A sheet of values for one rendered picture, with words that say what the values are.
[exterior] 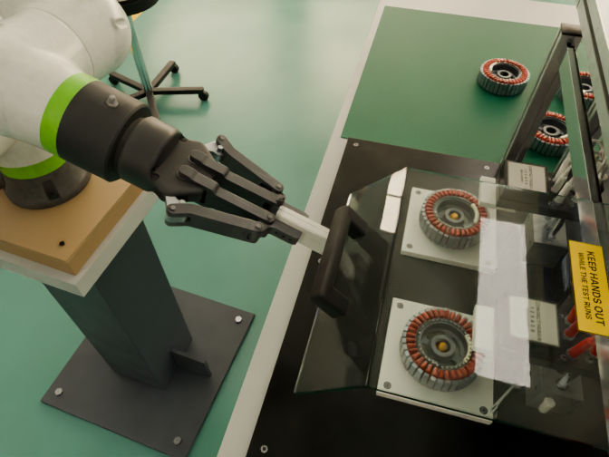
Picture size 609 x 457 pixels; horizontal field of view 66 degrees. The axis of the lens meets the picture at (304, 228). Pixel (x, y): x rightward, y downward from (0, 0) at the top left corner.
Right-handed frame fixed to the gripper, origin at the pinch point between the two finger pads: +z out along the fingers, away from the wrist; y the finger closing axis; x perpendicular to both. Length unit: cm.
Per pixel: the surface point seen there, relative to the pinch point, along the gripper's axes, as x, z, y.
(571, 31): 14, 23, -44
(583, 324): 14.2, 22.5, 6.7
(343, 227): 7.1, 2.7, 3.0
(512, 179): 0.5, 25.0, -25.2
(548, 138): -8, 39, -55
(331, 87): -105, -8, -172
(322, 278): 6.7, 2.6, 9.0
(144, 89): -125, -87, -131
